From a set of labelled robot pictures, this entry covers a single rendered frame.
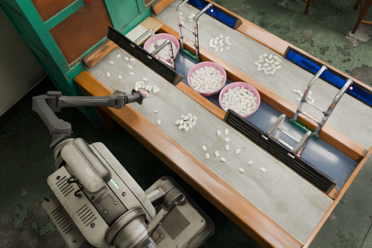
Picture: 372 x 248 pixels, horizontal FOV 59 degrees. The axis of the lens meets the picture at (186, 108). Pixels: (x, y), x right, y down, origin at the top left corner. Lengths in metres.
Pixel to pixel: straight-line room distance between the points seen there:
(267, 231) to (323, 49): 2.20
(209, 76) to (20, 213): 1.87
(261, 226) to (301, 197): 0.29
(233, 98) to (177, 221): 0.86
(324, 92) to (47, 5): 1.80
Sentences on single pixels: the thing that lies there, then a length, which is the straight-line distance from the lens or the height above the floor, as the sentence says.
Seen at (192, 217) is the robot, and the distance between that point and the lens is 2.18.
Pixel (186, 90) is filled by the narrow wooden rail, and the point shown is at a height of 0.76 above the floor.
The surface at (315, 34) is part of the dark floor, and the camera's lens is 3.73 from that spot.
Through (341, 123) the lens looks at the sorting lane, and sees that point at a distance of 2.26.
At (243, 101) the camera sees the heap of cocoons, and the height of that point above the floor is 0.72.
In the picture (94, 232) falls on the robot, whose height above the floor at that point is 1.45.
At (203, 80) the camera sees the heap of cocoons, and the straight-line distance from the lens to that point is 2.32.
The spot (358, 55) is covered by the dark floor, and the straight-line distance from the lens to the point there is 3.67.
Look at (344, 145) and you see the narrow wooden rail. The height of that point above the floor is 0.75.
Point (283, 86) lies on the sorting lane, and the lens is 2.32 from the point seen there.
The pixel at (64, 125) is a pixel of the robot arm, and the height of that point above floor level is 1.34.
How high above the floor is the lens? 2.60
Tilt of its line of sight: 59 degrees down
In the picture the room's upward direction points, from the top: 8 degrees counter-clockwise
